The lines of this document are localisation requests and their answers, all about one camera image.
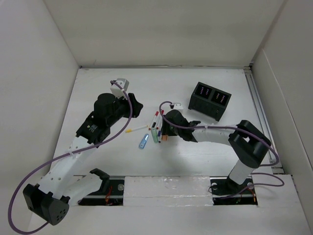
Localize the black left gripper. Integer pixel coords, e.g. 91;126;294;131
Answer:
107;93;142;126

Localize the blue highlighter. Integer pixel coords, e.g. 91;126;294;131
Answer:
138;134;149;149

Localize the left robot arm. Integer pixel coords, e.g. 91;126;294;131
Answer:
23;93;143;225

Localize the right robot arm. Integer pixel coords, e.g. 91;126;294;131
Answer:
161;110;271;193

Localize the black desk organizer box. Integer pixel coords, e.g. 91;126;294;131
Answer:
188;82;232;121

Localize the red capped marker right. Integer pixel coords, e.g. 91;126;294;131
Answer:
153;110;164;130

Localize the red capped marker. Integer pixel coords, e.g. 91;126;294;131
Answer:
148;111;159;130
153;110;164;130

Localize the black capped white marker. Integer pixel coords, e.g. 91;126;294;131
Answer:
153;114;161;129

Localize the red capped marker left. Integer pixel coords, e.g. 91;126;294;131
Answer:
148;111;159;130

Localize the blue capped white marker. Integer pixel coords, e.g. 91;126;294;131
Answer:
156;119;162;137

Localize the purple capped acrylic marker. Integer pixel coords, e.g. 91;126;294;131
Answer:
157;130;162;143

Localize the yellow capped white marker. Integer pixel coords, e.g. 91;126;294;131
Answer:
125;125;148;133

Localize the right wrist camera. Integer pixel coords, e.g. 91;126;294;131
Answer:
170;102;184;111

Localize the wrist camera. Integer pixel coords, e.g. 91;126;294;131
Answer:
170;102;184;111
110;78;129;98

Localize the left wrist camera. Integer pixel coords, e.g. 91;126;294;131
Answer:
110;78;129;98

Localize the aluminium rail right side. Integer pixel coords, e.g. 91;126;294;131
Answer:
244;66;285;174

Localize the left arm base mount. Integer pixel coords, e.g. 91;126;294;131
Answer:
78;168;125;206

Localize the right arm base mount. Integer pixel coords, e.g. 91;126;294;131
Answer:
208;177;258;206

